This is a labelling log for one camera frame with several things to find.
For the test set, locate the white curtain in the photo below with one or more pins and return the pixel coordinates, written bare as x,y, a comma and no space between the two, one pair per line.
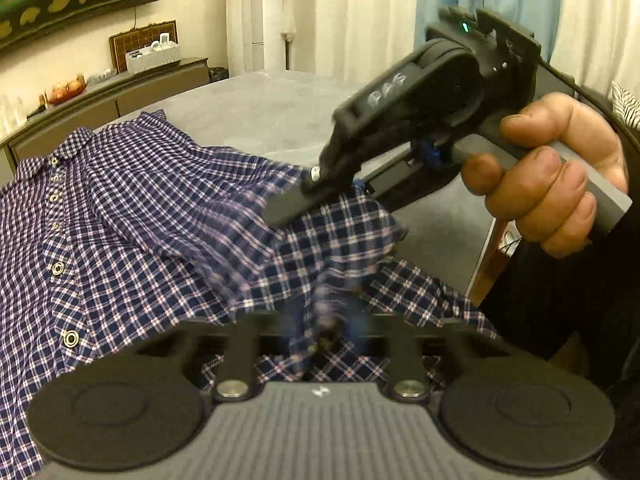
350,10

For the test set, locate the red fruit bowl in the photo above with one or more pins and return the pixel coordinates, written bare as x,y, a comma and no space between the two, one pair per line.
65,91

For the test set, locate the striped cushion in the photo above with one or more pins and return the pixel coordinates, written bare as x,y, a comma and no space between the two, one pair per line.
627,105

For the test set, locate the white storage basket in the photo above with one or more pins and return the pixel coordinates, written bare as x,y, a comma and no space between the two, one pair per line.
152,57

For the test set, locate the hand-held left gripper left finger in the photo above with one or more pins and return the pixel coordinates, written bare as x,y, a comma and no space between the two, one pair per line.
241,355

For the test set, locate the person's right hand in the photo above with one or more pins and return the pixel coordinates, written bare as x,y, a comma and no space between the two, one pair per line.
560,210

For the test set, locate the grey and brown sideboard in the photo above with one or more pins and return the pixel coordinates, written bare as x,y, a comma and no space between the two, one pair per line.
140,95

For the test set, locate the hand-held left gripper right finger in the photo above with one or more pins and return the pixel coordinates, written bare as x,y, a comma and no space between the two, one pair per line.
402,360

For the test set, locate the person's right forearm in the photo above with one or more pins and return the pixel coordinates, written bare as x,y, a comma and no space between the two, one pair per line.
575,310

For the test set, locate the black bag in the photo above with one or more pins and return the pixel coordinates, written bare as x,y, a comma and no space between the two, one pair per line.
219,74

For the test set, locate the blue plaid shirt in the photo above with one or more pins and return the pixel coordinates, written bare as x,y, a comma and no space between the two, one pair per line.
150,240

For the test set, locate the white tower appliance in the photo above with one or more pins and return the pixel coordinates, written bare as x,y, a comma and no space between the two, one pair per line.
262,35

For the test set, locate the glassware set on tray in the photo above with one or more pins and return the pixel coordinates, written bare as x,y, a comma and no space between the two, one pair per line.
12,112

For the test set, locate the glass dish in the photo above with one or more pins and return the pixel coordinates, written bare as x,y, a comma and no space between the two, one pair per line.
102,76

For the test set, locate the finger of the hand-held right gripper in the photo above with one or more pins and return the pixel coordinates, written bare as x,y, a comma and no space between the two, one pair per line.
405,185
295,205

